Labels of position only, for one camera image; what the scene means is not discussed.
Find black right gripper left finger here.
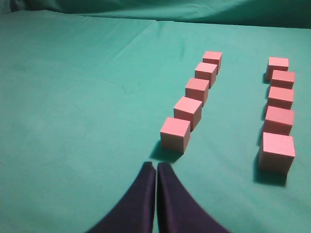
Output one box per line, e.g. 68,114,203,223
88,162,156,233

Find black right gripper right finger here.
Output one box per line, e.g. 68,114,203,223
157,163,228,233

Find pink cube column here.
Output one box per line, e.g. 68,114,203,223
265,57,289,82
267,86,294,110
185,78,209,106
202,51,223,74
270,70,295,89
160,117,190,154
173,97,203,131
263,106,295,135
195,62,217,89
258,132,295,174

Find green cloth backdrop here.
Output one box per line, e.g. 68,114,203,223
0,0,311,29

